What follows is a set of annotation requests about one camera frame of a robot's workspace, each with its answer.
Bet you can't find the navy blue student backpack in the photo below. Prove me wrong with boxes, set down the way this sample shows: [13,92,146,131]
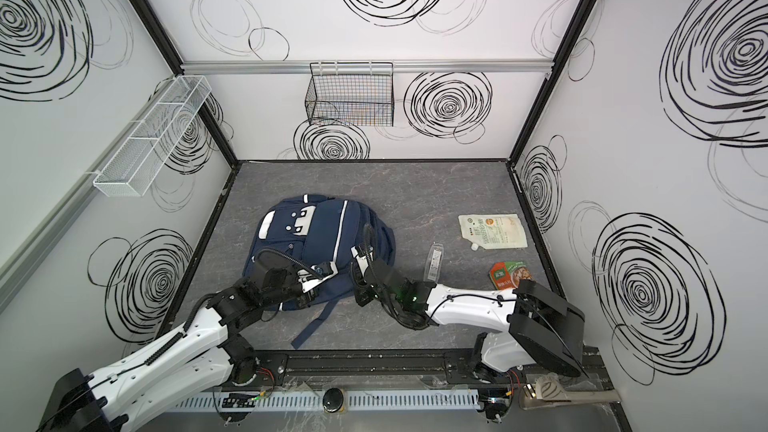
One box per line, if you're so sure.
[243,194,396,349]

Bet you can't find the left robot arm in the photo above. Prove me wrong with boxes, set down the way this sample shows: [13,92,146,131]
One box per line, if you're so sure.
[38,248,338,431]

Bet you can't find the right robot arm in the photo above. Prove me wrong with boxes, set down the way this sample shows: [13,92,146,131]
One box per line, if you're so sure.
[351,246,585,377]

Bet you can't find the clear plastic stationery case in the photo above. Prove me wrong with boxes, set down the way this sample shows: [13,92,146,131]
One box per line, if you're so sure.
[424,243,444,283]

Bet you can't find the green snack packet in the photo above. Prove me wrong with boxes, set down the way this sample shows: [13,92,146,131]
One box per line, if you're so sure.
[489,261,533,290]

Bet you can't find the white refill pouch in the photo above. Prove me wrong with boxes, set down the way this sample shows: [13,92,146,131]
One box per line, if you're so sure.
[458,214,528,250]

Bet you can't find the black round knob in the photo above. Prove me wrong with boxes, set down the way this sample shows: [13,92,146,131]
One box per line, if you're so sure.
[322,387,345,414]

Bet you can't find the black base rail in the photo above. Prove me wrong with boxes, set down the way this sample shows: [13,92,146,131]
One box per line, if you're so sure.
[197,347,613,390]

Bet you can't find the white slotted cable duct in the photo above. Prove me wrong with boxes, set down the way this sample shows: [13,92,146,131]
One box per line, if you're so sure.
[169,389,481,413]

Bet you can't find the black wire basket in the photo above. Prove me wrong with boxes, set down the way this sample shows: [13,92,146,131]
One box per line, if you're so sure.
[304,61,395,127]

